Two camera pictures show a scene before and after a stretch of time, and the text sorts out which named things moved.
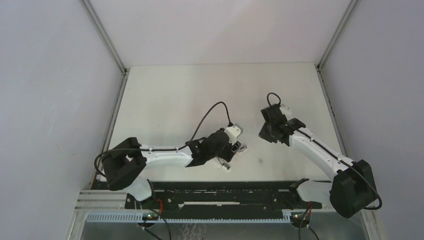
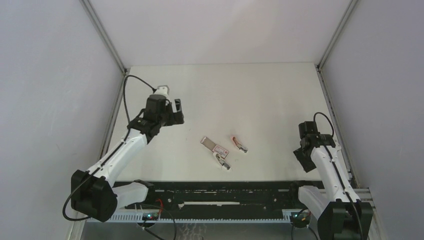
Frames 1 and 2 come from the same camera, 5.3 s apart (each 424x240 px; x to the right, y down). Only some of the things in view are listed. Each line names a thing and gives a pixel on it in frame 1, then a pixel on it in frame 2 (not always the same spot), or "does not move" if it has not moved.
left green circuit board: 150,216 does not move
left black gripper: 230,149 -> 175,118
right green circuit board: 297,217 does not move
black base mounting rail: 220,197 does not move
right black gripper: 263,134 -> 307,165
